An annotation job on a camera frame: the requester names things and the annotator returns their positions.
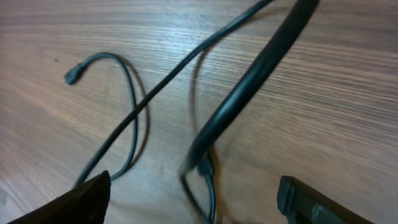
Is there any thick black USB cable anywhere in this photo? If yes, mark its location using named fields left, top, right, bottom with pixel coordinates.
left=179, top=0, right=321, bottom=224

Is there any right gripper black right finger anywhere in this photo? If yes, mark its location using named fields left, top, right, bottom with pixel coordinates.
left=277, top=175, right=371, bottom=224

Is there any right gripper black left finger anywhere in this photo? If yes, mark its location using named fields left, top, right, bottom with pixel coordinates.
left=9, top=171, right=111, bottom=224

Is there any thin black micro USB cable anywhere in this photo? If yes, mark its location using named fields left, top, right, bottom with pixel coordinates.
left=63, top=0, right=274, bottom=187

